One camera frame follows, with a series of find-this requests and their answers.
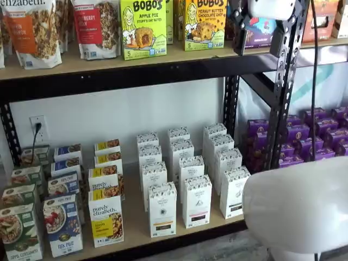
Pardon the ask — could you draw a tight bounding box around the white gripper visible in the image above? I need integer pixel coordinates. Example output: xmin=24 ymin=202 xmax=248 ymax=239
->
xmin=228 ymin=0 xmax=297 ymax=58

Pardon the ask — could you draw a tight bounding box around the purple Z Bar box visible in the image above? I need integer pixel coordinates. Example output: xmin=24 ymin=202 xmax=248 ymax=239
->
xmin=225 ymin=10 xmax=282 ymax=50

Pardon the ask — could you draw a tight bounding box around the yellow Bobo's peanut butter box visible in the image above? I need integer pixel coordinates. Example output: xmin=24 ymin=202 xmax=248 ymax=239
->
xmin=184 ymin=0 xmax=227 ymax=52
xmin=173 ymin=0 xmax=187 ymax=42

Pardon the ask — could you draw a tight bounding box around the wooden shelf board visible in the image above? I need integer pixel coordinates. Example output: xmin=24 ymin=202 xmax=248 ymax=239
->
xmin=35 ymin=127 xmax=247 ymax=259
xmin=0 ymin=35 xmax=272 ymax=81
xmin=299 ymin=36 xmax=348 ymax=51

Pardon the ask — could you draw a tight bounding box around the orange brown snack box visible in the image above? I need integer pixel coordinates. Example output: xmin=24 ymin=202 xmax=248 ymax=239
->
xmin=301 ymin=0 xmax=341 ymax=44

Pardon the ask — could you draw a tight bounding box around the cream snack box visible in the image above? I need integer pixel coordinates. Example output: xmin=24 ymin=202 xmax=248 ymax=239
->
xmin=331 ymin=0 xmax=348 ymax=39

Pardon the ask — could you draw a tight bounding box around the purple snack box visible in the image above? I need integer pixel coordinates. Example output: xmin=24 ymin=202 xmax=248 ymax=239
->
xmin=279 ymin=142 xmax=297 ymax=161
xmin=247 ymin=119 xmax=270 ymax=136
xmin=315 ymin=119 xmax=339 ymax=136
xmin=287 ymin=125 xmax=310 ymax=142
xmin=326 ymin=129 xmax=348 ymax=149
xmin=243 ymin=152 xmax=272 ymax=175
xmin=244 ymin=134 xmax=270 ymax=156
xmin=303 ymin=108 xmax=326 ymax=123
xmin=309 ymin=148 xmax=337 ymax=161
xmin=295 ymin=137 xmax=324 ymax=161
xmin=278 ymin=156 xmax=305 ymax=169
xmin=287 ymin=114 xmax=302 ymax=128
xmin=334 ymin=141 xmax=348 ymax=158
xmin=330 ymin=107 xmax=348 ymax=121

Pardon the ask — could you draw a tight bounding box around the green Bobo's Apple Pie box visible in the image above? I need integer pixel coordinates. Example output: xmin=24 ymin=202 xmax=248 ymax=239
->
xmin=120 ymin=0 xmax=168 ymax=61
xmin=165 ymin=0 xmax=175 ymax=46

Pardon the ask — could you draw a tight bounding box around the white box with grey strip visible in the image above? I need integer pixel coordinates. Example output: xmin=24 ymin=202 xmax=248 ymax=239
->
xmin=202 ymin=122 xmax=228 ymax=153
xmin=208 ymin=133 xmax=235 ymax=168
xmin=219 ymin=165 xmax=252 ymax=220
xmin=214 ymin=148 xmax=244 ymax=191

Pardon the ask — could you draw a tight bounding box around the white box with pink strip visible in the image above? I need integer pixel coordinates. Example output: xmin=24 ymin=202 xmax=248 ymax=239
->
xmin=182 ymin=174 xmax=213 ymax=229
xmin=170 ymin=139 xmax=195 ymax=176
xmin=178 ymin=155 xmax=206 ymax=204
xmin=167 ymin=126 xmax=191 ymax=144

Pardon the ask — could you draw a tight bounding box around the yellow Purely Elizabeth box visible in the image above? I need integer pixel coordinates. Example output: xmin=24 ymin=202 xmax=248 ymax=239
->
xmin=94 ymin=139 xmax=121 ymax=157
xmin=88 ymin=165 xmax=126 ymax=201
xmin=88 ymin=187 xmax=125 ymax=248
xmin=94 ymin=151 xmax=123 ymax=175

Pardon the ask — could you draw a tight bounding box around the blue Flax Plus cereal box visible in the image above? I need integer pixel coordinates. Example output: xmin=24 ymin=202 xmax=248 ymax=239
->
xmin=50 ymin=157 xmax=83 ymax=179
xmin=42 ymin=193 xmax=84 ymax=258
xmin=47 ymin=171 xmax=86 ymax=225
xmin=53 ymin=143 xmax=83 ymax=163

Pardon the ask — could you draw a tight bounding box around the green cereal box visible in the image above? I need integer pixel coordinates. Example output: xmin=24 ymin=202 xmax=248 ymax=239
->
xmin=1 ymin=183 xmax=38 ymax=210
xmin=10 ymin=165 xmax=46 ymax=195
xmin=20 ymin=144 xmax=51 ymax=168
xmin=0 ymin=202 xmax=45 ymax=261

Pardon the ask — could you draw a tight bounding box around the white sheet with teal stripe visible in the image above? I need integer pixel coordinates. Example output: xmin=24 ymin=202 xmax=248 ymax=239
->
xmin=236 ymin=46 xmax=348 ymax=128

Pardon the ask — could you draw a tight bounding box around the red label granola bag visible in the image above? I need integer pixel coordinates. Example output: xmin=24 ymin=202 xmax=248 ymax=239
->
xmin=71 ymin=0 xmax=122 ymax=61

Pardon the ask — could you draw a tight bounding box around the orange label granola bag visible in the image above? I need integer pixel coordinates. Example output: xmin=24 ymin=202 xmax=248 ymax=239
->
xmin=0 ymin=0 xmax=64 ymax=69

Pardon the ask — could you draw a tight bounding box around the black metal shelf frame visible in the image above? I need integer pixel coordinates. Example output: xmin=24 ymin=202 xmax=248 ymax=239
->
xmin=0 ymin=20 xmax=294 ymax=261
xmin=282 ymin=0 xmax=312 ymax=164

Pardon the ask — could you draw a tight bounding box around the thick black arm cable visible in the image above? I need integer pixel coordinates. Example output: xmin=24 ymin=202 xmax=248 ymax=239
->
xmin=309 ymin=0 xmax=321 ymax=261

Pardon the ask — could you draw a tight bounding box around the white wall outlet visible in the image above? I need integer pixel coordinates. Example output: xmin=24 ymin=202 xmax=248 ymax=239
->
xmin=29 ymin=115 xmax=47 ymax=142

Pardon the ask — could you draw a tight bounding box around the black plug with cable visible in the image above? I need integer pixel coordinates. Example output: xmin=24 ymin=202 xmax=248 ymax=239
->
xmin=30 ymin=122 xmax=42 ymax=166

